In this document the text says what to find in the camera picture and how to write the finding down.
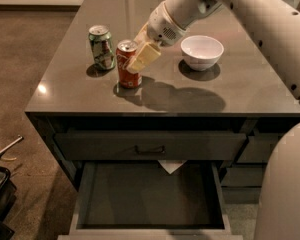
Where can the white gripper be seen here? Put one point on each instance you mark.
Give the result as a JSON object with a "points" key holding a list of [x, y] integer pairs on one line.
{"points": [[162, 26]]}

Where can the red coke can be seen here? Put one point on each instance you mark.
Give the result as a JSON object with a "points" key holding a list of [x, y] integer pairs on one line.
{"points": [[124, 52]]}

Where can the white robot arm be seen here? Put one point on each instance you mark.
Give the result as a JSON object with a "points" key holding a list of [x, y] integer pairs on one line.
{"points": [[274, 27]]}

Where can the green soda can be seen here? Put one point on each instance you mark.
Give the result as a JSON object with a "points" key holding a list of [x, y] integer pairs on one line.
{"points": [[100, 40]]}

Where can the white paper in drawer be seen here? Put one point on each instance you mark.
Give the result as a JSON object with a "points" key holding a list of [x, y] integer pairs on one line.
{"points": [[171, 166]]}

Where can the grey right top drawer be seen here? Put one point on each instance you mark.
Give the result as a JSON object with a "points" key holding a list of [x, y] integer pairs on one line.
{"points": [[259, 147]]}

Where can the grey open middle drawer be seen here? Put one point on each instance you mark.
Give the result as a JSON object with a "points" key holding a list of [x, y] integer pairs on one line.
{"points": [[141, 201]]}

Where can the grey right middle drawer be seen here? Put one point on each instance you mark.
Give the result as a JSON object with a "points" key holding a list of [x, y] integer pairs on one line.
{"points": [[246, 176]]}

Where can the grey right bottom drawer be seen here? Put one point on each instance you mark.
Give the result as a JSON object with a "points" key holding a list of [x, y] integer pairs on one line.
{"points": [[238, 195]]}

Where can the white ceramic bowl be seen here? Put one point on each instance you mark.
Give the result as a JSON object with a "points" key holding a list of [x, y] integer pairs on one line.
{"points": [[201, 52]]}

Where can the dark grey cabinet counter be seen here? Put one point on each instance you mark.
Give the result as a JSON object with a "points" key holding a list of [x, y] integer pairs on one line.
{"points": [[73, 96]]}

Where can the metal rod on floor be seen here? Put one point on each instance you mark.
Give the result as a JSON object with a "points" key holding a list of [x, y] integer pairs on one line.
{"points": [[9, 146]]}

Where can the black bin with bottles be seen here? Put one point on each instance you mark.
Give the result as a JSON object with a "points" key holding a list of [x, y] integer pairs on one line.
{"points": [[7, 190]]}

